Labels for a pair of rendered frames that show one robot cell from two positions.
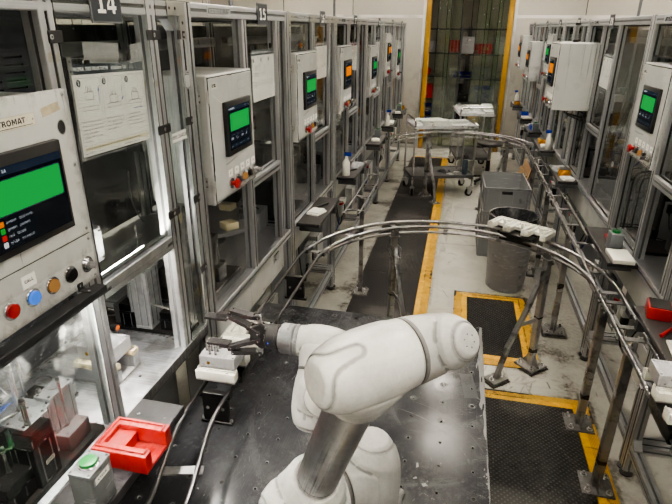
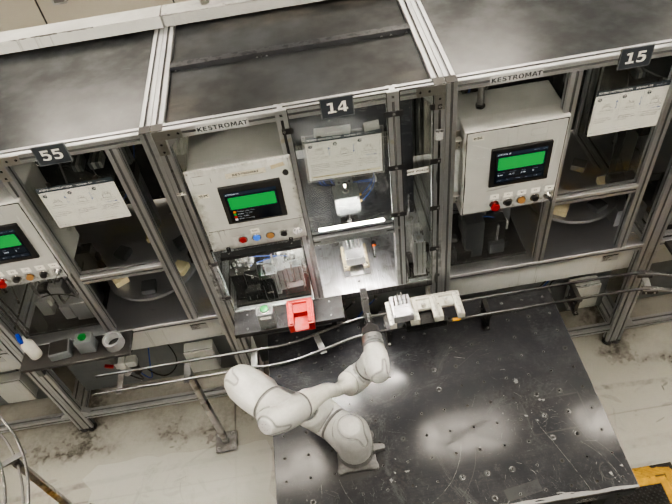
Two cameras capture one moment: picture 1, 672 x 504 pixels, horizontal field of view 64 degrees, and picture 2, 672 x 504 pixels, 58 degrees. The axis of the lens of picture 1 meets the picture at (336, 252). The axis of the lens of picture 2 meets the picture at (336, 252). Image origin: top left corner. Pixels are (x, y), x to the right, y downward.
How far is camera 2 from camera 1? 2.06 m
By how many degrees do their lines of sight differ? 65
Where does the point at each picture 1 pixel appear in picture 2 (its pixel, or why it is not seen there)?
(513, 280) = not seen: outside the picture
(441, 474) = (405, 489)
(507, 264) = not seen: outside the picture
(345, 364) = (229, 380)
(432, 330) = (263, 407)
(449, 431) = (453, 486)
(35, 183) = (256, 198)
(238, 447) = not seen: hidden behind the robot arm
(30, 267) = (256, 226)
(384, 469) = (337, 442)
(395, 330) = (253, 391)
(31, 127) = (262, 173)
